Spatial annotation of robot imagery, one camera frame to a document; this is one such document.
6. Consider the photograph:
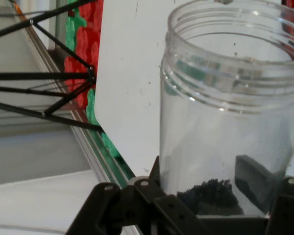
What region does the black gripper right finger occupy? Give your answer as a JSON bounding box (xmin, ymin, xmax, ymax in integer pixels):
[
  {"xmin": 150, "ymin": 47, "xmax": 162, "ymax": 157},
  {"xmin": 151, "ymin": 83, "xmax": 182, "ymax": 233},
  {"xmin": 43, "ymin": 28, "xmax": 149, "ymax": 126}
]
[{"xmin": 235, "ymin": 154, "xmax": 294, "ymax": 235}]

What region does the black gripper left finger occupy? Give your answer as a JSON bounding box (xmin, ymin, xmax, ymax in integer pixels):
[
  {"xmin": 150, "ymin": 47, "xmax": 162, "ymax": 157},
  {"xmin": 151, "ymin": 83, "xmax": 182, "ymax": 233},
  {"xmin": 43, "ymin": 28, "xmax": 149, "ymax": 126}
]
[{"xmin": 66, "ymin": 155, "xmax": 206, "ymax": 235}]

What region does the clear plastic jar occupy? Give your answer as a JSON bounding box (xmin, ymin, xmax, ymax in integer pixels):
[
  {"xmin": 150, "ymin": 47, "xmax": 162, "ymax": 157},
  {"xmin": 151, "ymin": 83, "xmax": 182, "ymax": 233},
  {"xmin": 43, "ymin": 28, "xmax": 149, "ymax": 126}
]
[{"xmin": 159, "ymin": 0, "xmax": 294, "ymax": 216}]

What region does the green foam block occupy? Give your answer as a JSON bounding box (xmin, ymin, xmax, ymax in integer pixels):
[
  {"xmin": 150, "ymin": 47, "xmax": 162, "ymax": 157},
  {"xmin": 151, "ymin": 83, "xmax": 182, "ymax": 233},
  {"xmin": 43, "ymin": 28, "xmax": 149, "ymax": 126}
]
[{"xmin": 85, "ymin": 88, "xmax": 122, "ymax": 159}]

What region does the black tripod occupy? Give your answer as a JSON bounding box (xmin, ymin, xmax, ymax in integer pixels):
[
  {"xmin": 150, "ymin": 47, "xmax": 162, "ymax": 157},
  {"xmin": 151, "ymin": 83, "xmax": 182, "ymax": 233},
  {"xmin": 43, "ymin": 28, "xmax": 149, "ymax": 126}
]
[{"xmin": 0, "ymin": 0, "xmax": 106, "ymax": 134}]

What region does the red foam block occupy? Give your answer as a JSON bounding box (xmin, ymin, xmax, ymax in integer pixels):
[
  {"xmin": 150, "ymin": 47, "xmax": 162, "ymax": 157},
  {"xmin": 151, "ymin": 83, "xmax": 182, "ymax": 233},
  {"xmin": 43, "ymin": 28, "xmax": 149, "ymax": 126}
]
[{"xmin": 63, "ymin": 0, "xmax": 105, "ymax": 108}]

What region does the aluminium wall rail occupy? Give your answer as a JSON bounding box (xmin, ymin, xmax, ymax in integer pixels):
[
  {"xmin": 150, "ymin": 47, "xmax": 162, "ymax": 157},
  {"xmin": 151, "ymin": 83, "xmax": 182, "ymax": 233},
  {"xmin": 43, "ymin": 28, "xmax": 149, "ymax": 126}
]
[{"xmin": 9, "ymin": 0, "xmax": 143, "ymax": 235}]

